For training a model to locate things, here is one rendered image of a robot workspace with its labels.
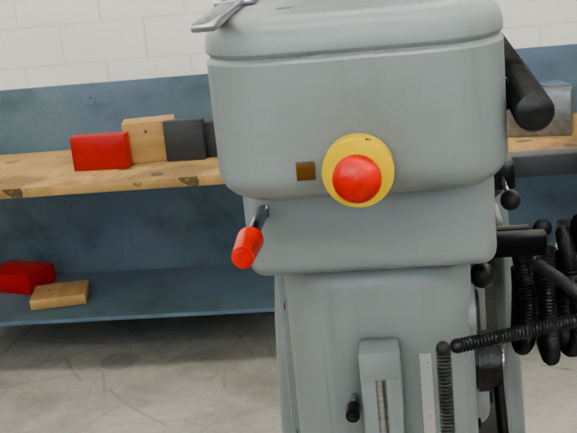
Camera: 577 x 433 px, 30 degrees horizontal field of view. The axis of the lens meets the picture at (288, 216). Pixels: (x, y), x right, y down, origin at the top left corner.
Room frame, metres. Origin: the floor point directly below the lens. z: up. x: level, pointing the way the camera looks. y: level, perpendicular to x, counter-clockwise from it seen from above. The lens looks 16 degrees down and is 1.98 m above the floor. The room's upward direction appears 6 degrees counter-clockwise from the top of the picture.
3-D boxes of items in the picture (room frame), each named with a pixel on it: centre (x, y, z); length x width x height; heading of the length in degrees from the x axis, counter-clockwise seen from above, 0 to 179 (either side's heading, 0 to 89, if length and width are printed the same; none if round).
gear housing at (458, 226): (1.14, -0.10, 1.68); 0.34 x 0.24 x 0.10; 173
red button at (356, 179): (0.85, -0.06, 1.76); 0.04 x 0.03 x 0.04; 83
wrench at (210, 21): (0.96, 0.04, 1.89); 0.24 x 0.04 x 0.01; 174
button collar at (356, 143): (0.87, -0.06, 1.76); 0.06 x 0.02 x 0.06; 83
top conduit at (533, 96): (1.12, -0.24, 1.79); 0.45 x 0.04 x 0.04; 173
